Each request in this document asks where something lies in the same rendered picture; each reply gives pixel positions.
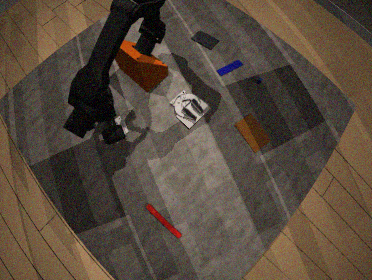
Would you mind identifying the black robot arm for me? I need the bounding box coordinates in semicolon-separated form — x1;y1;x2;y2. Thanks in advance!
63;0;166;138

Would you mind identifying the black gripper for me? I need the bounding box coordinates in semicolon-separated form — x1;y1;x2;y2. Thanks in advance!
97;86;125;145

